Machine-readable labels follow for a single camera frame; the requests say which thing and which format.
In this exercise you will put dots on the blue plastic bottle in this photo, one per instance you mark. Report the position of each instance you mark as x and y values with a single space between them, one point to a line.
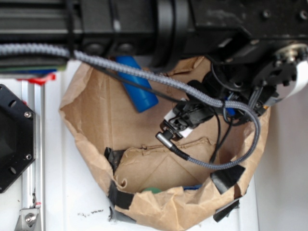
141 99

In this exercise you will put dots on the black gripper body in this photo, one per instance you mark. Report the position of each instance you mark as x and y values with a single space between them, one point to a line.
255 84

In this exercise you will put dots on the brown paper bag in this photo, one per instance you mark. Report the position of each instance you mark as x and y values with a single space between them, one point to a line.
99 114

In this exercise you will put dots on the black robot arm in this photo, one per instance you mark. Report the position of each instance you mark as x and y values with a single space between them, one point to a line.
253 45

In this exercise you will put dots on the black tape piece front left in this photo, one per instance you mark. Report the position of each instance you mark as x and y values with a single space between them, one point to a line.
116 197

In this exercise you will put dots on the green round object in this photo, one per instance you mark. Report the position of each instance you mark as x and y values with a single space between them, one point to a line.
153 190

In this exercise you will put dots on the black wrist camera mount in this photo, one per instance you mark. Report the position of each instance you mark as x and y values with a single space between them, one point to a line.
180 121

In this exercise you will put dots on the aluminium extrusion rail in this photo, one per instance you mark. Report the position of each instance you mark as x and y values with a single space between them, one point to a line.
32 214

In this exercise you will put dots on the black tape piece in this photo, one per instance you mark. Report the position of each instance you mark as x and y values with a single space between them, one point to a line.
224 180
116 197

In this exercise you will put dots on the black tape piece front right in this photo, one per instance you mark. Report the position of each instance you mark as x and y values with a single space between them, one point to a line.
224 180

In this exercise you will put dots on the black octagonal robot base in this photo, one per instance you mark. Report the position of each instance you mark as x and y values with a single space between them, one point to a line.
16 137

